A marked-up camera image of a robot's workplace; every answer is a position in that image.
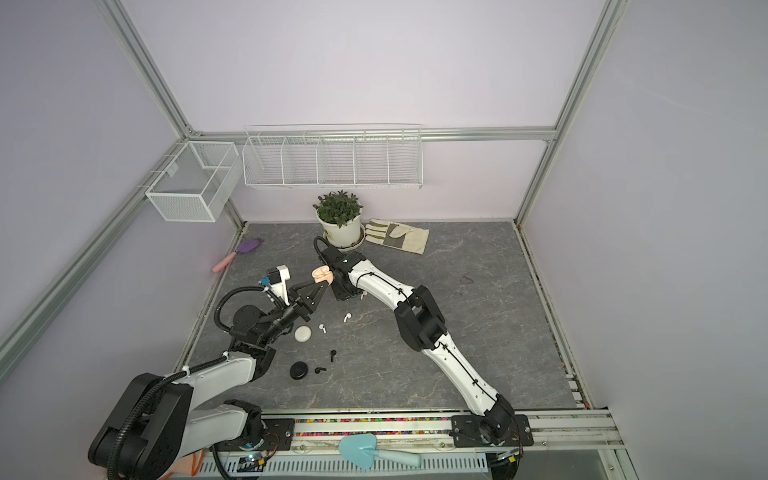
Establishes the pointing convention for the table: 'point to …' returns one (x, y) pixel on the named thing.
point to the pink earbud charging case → (322, 273)
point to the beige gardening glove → (397, 235)
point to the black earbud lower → (318, 369)
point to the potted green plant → (339, 213)
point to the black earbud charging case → (298, 370)
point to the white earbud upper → (348, 315)
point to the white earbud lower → (322, 326)
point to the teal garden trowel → (361, 451)
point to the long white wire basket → (334, 156)
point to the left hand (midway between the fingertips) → (328, 286)
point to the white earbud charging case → (302, 333)
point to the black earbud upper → (332, 353)
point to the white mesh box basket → (198, 181)
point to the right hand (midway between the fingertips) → (348, 293)
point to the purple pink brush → (244, 247)
